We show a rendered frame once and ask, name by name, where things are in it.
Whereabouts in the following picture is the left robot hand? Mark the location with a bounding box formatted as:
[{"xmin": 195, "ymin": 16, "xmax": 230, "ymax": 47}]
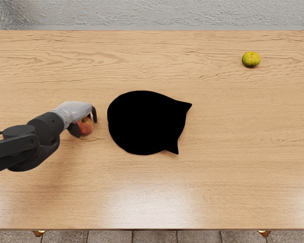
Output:
[{"xmin": 51, "ymin": 101, "xmax": 98, "ymax": 139}]

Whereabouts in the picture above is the red apple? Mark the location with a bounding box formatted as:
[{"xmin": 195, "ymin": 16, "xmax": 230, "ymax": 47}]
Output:
[{"xmin": 77, "ymin": 116, "xmax": 94, "ymax": 137}]

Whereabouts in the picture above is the green-yellow citrus fruit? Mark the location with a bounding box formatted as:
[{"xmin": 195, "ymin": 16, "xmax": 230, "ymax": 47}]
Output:
[{"xmin": 241, "ymin": 51, "xmax": 261, "ymax": 68}]

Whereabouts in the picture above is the black cat-shaped plate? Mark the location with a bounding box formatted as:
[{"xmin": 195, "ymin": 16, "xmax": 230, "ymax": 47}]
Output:
[{"xmin": 106, "ymin": 90, "xmax": 193, "ymax": 156}]

